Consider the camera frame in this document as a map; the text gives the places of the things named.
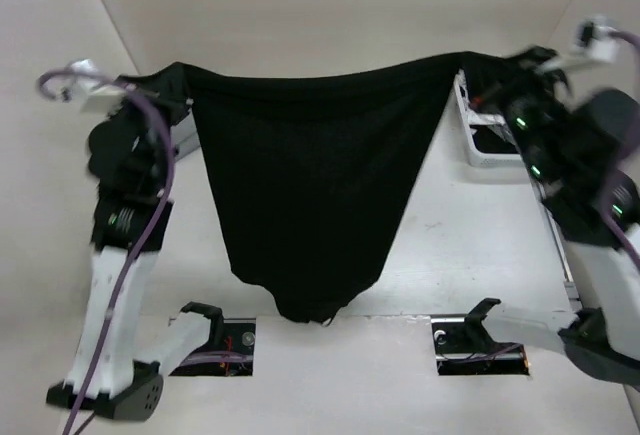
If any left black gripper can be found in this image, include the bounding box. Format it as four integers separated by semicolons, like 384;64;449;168
110;61;196;186

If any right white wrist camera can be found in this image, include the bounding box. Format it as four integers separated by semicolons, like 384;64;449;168
535;15;618;75

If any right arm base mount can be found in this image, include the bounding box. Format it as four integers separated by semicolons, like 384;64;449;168
430;317;530;376

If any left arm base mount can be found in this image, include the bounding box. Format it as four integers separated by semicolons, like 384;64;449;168
171;318;256;377

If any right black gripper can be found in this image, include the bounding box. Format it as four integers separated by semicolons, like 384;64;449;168
458;41;565;178

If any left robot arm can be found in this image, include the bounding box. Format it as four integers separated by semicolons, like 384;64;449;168
38;59;225;422

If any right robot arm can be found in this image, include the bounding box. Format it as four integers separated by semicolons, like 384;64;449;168
463;48;639;387

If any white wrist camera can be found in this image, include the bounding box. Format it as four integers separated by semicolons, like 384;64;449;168
535;15;618;75
61;59;125;115

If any white plastic laundry basket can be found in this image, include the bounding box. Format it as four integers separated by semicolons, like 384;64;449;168
452;69;522;168

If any black garment in basket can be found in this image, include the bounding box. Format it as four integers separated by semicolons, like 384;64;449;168
472;126;517;155

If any white garment in basket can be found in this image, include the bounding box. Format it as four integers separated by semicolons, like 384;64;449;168
465;102;506;126

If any right metal table rail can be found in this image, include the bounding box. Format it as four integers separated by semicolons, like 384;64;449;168
541;205;583;311

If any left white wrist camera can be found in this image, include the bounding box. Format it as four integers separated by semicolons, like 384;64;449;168
61;59;125;115

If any black tank top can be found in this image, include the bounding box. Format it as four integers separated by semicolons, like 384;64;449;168
154;52;500;323

